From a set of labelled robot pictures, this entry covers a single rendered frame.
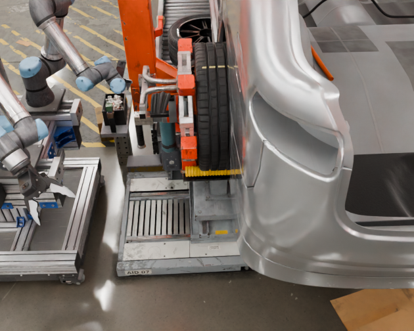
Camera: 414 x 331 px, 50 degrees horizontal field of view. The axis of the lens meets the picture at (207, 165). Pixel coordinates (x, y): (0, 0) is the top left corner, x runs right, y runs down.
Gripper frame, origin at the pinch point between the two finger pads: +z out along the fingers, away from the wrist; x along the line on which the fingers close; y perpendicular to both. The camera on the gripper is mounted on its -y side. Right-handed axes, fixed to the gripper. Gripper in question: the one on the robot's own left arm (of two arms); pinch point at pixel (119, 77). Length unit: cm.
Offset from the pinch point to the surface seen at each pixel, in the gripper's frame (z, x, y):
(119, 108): 27.9, 5.7, 21.1
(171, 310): -50, 57, 109
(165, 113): -54, 23, 6
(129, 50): 0.6, 1.8, -15.9
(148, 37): -4.2, 9.5, -25.4
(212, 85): -62, 39, -13
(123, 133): 20.8, 11.4, 34.9
